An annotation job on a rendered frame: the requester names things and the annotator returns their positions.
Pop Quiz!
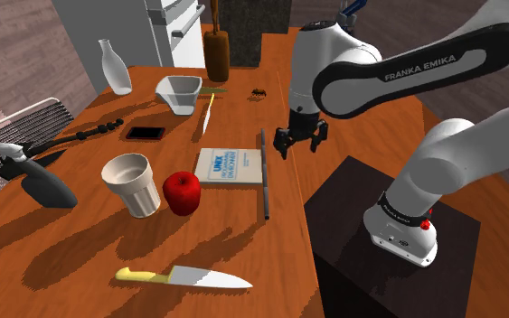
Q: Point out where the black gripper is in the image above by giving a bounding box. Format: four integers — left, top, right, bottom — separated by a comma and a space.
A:
273, 108, 329, 161

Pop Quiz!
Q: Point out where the dark grey pen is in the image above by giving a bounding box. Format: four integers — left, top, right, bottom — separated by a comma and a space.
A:
260, 127, 271, 220

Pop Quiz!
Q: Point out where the beige book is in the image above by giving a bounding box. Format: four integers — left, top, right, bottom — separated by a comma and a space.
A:
193, 147, 264, 185

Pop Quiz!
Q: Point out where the white plastic knife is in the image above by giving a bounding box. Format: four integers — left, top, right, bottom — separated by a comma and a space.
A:
202, 92, 216, 135

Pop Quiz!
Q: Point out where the dark stone pillar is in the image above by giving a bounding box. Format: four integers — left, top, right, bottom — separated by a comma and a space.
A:
217, 0, 294, 69

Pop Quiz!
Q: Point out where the brown wooden cylinder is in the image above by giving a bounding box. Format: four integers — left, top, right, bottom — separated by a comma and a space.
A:
203, 29, 231, 83

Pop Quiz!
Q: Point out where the dark robot stand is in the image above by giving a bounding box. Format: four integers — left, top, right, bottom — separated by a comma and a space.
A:
303, 154, 483, 318

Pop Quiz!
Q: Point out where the red apple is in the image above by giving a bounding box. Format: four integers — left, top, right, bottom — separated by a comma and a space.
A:
162, 171, 203, 218

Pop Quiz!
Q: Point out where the white square bowl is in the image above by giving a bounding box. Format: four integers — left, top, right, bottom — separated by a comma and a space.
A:
155, 75, 203, 117

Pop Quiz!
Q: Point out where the black phone with red case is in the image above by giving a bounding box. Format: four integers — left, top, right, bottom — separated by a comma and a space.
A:
125, 126, 166, 141

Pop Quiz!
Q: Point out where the white ribbed cup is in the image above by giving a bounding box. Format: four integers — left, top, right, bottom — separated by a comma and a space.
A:
100, 152, 162, 220

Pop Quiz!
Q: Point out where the white refrigerator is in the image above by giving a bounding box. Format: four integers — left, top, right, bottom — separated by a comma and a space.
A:
51, 0, 207, 96

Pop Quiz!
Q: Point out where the white glass bottle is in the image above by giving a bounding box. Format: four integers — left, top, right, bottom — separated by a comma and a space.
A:
98, 38, 133, 96

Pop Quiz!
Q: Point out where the yellow handled kitchen knife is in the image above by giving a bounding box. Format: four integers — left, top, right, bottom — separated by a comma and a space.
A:
114, 264, 254, 290

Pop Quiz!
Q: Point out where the wire mesh chair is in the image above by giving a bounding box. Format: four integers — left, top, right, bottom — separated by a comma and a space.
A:
0, 97, 75, 202

